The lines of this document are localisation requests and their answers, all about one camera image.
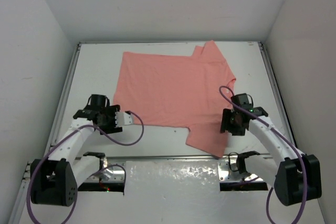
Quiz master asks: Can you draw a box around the salmon pink t-shirt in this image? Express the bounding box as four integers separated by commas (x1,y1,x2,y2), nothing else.
113,41,236,157

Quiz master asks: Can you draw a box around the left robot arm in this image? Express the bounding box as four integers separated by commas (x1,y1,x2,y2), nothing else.
27,94,122,207

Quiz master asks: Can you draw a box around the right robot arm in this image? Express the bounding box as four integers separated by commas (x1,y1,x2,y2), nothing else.
220,93,322,206

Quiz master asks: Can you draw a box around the white front cover panel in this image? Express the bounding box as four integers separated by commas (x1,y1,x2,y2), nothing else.
15,159,326,224

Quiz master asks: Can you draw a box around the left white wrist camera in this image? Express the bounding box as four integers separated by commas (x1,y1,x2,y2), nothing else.
115,111,134,127

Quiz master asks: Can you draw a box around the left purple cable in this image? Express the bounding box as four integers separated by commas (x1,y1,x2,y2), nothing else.
26,111,144,224

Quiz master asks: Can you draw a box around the purple cable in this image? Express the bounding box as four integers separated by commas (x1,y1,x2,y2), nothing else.
26,111,144,224
219,85,307,224

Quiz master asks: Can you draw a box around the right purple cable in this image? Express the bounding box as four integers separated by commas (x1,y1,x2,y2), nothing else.
219,85,307,224

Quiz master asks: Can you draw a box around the aluminium table frame rail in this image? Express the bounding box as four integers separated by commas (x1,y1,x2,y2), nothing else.
7,40,314,224

